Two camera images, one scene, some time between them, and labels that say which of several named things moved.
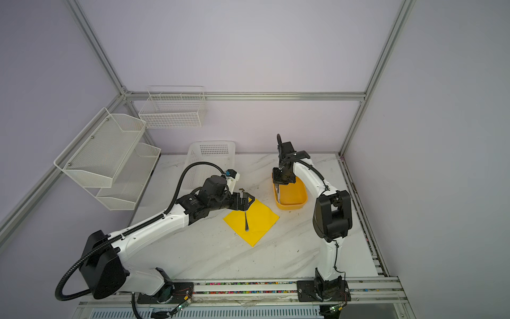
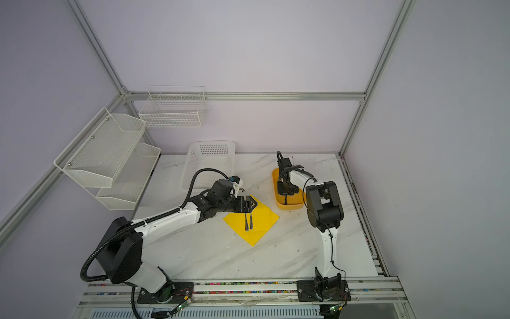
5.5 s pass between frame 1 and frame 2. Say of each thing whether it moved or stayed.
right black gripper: moved
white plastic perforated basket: stayed
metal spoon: stayed
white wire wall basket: stayed
